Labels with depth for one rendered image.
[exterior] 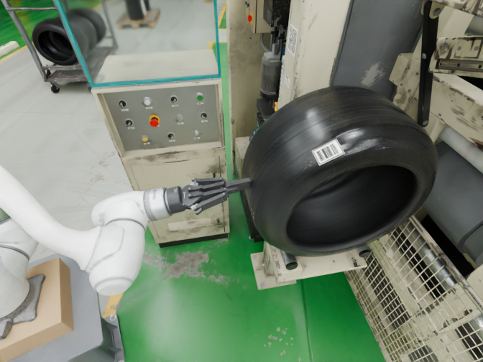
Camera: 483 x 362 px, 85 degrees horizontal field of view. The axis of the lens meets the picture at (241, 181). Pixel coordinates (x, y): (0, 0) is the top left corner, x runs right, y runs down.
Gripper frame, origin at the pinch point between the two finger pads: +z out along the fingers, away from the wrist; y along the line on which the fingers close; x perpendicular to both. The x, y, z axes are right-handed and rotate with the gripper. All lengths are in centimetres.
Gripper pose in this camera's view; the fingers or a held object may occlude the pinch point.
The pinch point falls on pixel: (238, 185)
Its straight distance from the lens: 76.9
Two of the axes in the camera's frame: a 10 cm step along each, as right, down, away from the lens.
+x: 1.4, 6.8, 7.2
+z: 9.7, -2.2, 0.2
